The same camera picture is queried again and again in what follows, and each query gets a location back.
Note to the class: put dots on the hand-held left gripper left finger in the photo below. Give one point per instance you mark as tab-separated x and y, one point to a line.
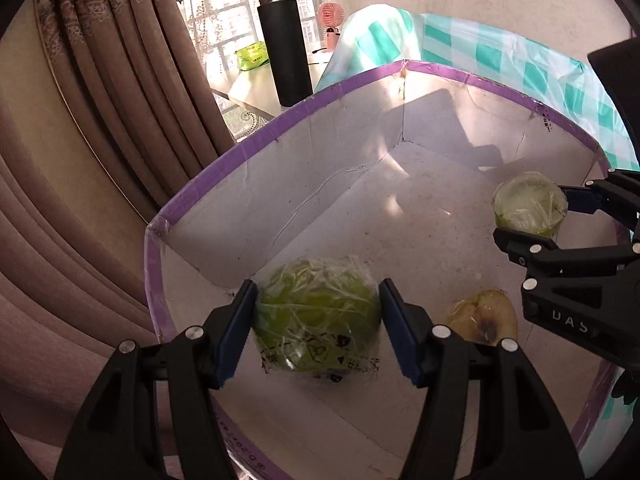
235	330

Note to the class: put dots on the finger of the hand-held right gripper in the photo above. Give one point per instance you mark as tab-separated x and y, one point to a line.
575	200
525	252

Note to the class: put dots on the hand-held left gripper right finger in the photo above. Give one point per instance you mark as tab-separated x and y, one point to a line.
400	330

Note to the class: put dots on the pale green fruit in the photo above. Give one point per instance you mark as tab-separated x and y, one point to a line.
530	200

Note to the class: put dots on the white cardboard box purple rim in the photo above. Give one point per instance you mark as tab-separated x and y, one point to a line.
375	200

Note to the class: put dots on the yellowish bruised wrapped fruit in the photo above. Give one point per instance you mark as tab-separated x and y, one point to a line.
480	317

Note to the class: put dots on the teal checked tablecloth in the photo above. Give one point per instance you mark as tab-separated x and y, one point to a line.
450	35

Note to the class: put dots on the brown patterned curtain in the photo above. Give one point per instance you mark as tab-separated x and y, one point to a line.
100	160

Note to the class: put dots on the white desk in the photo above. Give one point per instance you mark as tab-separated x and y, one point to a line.
255	90

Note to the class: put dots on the green snack packet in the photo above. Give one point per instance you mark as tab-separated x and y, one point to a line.
252	56

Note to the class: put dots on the black thermos bottle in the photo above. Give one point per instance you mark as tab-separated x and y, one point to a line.
285	50

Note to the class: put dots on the pink handheld fan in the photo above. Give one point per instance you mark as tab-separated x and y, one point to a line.
328	15

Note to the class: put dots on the sheer lace curtain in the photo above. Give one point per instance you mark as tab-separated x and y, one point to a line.
210	20

